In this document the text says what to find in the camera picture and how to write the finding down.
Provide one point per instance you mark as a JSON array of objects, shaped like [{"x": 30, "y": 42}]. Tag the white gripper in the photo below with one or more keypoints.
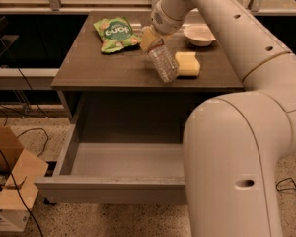
[{"x": 165, "y": 23}]

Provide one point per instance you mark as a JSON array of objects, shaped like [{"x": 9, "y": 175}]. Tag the clear plastic water bottle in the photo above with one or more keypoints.
[{"x": 163, "y": 61}]

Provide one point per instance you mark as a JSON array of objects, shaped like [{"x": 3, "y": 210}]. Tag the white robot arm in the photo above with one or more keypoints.
[{"x": 233, "y": 142}]

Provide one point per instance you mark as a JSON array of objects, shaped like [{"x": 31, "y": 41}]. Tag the grey cabinet with counter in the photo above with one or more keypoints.
[{"x": 86, "y": 69}]

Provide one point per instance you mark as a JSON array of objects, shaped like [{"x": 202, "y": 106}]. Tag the open grey top drawer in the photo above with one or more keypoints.
[{"x": 123, "y": 148}]

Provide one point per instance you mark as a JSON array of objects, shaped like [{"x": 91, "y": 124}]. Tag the green chip bag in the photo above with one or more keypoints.
[{"x": 116, "y": 34}]

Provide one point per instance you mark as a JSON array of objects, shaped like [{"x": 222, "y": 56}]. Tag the white bowl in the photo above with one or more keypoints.
[{"x": 199, "y": 35}]

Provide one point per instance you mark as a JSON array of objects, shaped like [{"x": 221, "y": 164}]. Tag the yellow sponge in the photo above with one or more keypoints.
[{"x": 187, "y": 63}]

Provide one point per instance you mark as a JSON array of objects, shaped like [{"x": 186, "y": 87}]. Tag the cardboard box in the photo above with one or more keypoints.
[{"x": 18, "y": 169}]

